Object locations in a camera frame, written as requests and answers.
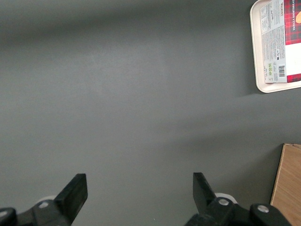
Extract beige plastic tray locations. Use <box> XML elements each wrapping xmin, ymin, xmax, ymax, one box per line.
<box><xmin>249</xmin><ymin>0</ymin><xmax>301</xmax><ymax>94</ymax></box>

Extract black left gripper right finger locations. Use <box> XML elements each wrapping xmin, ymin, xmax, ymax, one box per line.
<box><xmin>185</xmin><ymin>172</ymin><xmax>293</xmax><ymax>226</ymax></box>

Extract wooden two-drawer cabinet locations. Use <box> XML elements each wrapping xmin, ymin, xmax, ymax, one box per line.
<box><xmin>270</xmin><ymin>143</ymin><xmax>301</xmax><ymax>226</ymax></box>

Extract red tartan shortbread box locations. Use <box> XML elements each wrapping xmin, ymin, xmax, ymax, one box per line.
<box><xmin>259</xmin><ymin>0</ymin><xmax>301</xmax><ymax>84</ymax></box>

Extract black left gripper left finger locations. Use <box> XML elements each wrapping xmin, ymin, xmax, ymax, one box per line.
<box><xmin>0</xmin><ymin>173</ymin><xmax>88</xmax><ymax>226</ymax></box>

